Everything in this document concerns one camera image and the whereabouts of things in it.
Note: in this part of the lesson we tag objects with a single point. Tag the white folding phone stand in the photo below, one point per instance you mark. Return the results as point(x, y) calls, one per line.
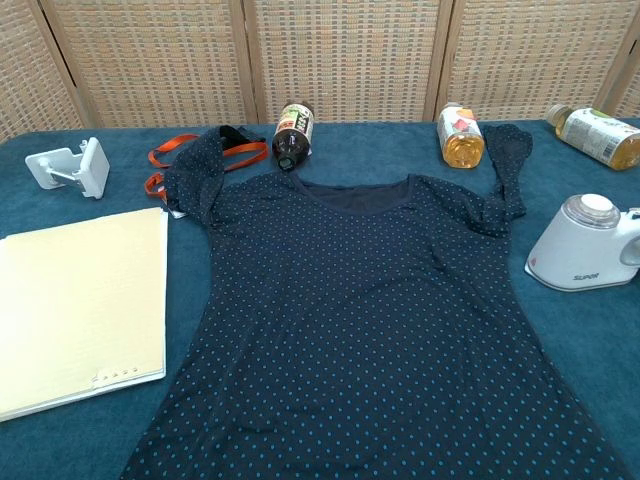
point(92, 167)

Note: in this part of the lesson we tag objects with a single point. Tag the green label tea bottle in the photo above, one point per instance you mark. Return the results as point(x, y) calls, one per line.
point(595, 132)

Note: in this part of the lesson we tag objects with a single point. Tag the dark brown drink bottle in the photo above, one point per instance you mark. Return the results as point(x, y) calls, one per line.
point(295, 135)

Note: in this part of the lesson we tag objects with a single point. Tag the woven wicker folding screen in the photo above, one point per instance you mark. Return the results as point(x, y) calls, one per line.
point(150, 60)

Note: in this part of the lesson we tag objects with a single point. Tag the navy dotted long-sleeve shirt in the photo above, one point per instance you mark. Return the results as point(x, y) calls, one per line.
point(350, 300)

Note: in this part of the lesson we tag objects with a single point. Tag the white garment steamer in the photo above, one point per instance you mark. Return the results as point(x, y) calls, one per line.
point(575, 250)

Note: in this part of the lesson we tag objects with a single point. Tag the cream loose-leaf binder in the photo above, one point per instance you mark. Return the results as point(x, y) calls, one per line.
point(80, 300)

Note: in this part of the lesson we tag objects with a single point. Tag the teal table cover cloth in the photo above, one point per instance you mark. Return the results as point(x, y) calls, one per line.
point(550, 350)

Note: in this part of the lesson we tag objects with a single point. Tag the orange label tea bottle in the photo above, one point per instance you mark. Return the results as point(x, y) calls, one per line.
point(460, 140)

